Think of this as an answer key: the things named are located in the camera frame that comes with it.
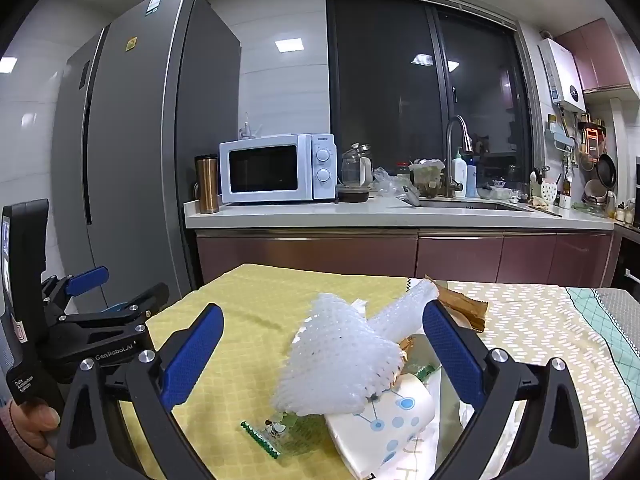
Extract clear plastic bags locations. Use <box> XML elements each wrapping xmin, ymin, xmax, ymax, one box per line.
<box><xmin>372</xmin><ymin>166</ymin><xmax>416</xmax><ymax>198</ymax></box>

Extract white water heater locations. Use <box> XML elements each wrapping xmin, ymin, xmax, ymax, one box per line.
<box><xmin>538</xmin><ymin>37</ymin><xmax>587</xmax><ymax>113</ymax></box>

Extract plastic-covered food container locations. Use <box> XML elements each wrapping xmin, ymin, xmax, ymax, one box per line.
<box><xmin>409</xmin><ymin>158</ymin><xmax>446</xmax><ymax>198</ymax></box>

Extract white microwave oven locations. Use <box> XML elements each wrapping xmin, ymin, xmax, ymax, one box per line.
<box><xmin>218</xmin><ymin>133</ymin><xmax>338</xmax><ymax>205</ymax></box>

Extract glass pitcher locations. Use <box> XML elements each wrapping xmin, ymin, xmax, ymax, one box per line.
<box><xmin>341</xmin><ymin>143</ymin><xmax>373</xmax><ymax>188</ymax></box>

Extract black oven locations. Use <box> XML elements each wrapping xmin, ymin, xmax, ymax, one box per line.
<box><xmin>612</xmin><ymin>220</ymin><xmax>640</xmax><ymax>293</ymax></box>

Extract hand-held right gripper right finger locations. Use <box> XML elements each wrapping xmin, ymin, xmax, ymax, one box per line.
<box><xmin>422</xmin><ymin>301</ymin><xmax>591</xmax><ymax>480</ymax></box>

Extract steel kitchen faucet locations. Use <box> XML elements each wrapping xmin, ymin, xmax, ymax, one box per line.
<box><xmin>445</xmin><ymin>115</ymin><xmax>475</xmax><ymax>198</ymax></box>

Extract pink wall cabinet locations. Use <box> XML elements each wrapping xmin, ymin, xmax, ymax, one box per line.
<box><xmin>555</xmin><ymin>17</ymin><xmax>640</xmax><ymax>96</ymax></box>

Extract copper thermos mug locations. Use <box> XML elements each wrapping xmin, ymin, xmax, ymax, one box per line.
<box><xmin>194</xmin><ymin>155</ymin><xmax>221</xmax><ymax>215</ymax></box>

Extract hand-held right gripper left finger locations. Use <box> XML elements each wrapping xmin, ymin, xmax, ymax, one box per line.
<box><xmin>54</xmin><ymin>303</ymin><xmax>225</xmax><ymax>480</ymax></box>

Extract kitchen counter with maroon cabinets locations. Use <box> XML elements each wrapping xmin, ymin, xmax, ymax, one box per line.
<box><xmin>183</xmin><ymin>195</ymin><xmax>617</xmax><ymax>291</ymax></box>

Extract grey refrigerator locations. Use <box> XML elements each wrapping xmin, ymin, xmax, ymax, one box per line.
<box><xmin>50</xmin><ymin>0</ymin><xmax>242</xmax><ymax>333</ymax></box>

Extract blue dotted paper cup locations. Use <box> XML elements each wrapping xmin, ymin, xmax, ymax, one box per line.
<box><xmin>325</xmin><ymin>375</ymin><xmax>436</xmax><ymax>480</ymax></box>

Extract yellow tablecloth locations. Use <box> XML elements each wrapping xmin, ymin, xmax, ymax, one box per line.
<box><xmin>117</xmin><ymin>262</ymin><xmax>426</xmax><ymax>480</ymax></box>

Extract brown wrapper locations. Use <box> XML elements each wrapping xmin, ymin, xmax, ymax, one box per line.
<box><xmin>432</xmin><ymin>282</ymin><xmax>488</xmax><ymax>333</ymax></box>

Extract green snack wrapper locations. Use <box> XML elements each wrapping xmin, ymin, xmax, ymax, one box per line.
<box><xmin>240</xmin><ymin>412</ymin><xmax>331</xmax><ymax>461</ymax></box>

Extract black frying pan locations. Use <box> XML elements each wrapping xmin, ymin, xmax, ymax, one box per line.
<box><xmin>596</xmin><ymin>154</ymin><xmax>617</xmax><ymax>186</ymax></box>

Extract small white foam net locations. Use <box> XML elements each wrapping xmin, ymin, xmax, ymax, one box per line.
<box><xmin>372</xmin><ymin>280</ymin><xmax>441</xmax><ymax>346</ymax></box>

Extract white pump bottle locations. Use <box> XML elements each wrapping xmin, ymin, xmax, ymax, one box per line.
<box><xmin>451</xmin><ymin>146</ymin><xmax>468</xmax><ymax>198</ymax></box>

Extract dark bowl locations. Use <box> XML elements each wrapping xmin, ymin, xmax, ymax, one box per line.
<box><xmin>336</xmin><ymin>185</ymin><xmax>372</xmax><ymax>203</ymax></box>

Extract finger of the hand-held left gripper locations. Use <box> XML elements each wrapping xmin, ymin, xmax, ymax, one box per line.
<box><xmin>45</xmin><ymin>282</ymin><xmax>171</xmax><ymax>376</ymax></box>
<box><xmin>41</xmin><ymin>266</ymin><xmax>110</xmax><ymax>311</ymax></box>

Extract orange hanging rack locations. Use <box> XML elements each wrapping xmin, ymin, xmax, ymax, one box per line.
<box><xmin>584</xmin><ymin>126</ymin><xmax>602</xmax><ymax>162</ymax></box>

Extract person's left hand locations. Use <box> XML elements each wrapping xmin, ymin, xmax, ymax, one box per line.
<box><xmin>10</xmin><ymin>400</ymin><xmax>62</xmax><ymax>458</ymax></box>

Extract dark window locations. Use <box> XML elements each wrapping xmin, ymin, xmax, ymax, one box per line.
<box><xmin>326</xmin><ymin>0</ymin><xmax>533</xmax><ymax>196</ymax></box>

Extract large white foam net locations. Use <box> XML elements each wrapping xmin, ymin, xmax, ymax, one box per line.
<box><xmin>271</xmin><ymin>292</ymin><xmax>406</xmax><ymax>417</ymax></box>

